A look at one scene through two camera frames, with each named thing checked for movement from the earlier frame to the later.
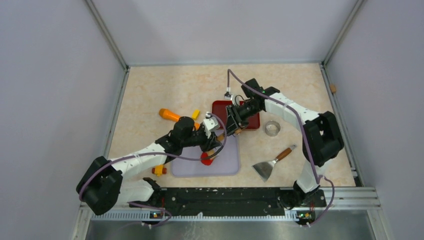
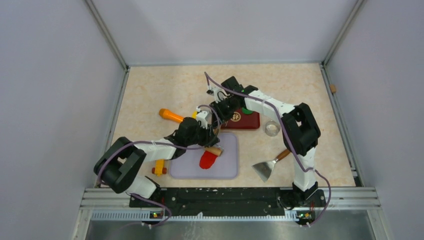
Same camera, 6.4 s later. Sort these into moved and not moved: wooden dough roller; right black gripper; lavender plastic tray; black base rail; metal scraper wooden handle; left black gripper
Moved: wooden dough roller; right black gripper
Not moved: left black gripper; lavender plastic tray; metal scraper wooden handle; black base rail
